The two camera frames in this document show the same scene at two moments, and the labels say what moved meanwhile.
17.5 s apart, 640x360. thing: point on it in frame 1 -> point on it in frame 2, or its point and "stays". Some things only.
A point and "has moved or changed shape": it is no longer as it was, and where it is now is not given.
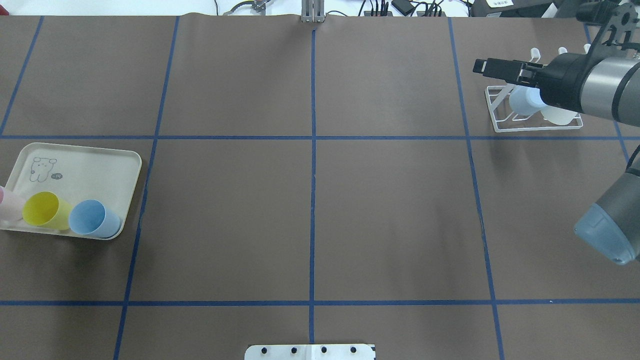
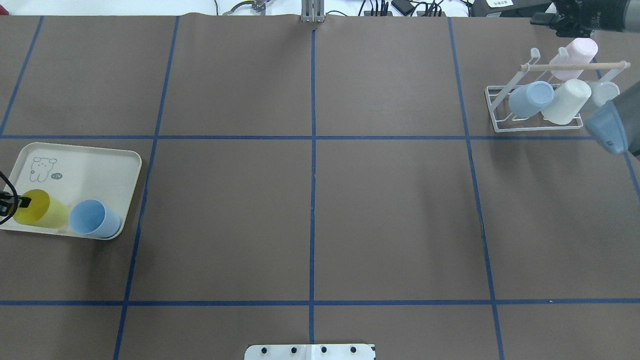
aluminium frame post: (312, 11) stays
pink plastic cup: (11, 205) has moved or changed shape
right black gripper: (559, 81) -> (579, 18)
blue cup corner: (525, 100) stays
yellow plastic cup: (45, 209) stays
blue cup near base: (90, 218) stays
